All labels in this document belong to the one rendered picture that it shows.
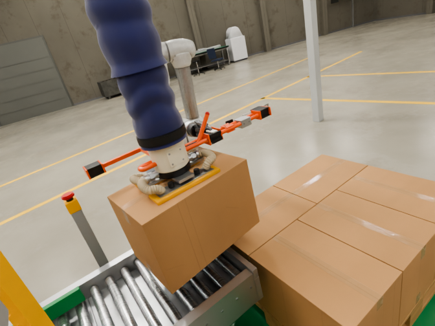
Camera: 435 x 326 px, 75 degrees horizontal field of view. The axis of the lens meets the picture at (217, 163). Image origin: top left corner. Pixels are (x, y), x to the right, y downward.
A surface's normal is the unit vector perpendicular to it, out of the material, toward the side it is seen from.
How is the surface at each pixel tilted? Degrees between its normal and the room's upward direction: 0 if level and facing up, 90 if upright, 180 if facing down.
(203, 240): 90
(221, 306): 90
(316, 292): 0
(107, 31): 78
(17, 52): 90
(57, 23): 90
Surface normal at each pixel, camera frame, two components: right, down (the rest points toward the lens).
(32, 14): 0.35, 0.33
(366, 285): -0.22, -0.88
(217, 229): 0.64, 0.19
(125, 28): 0.19, 0.09
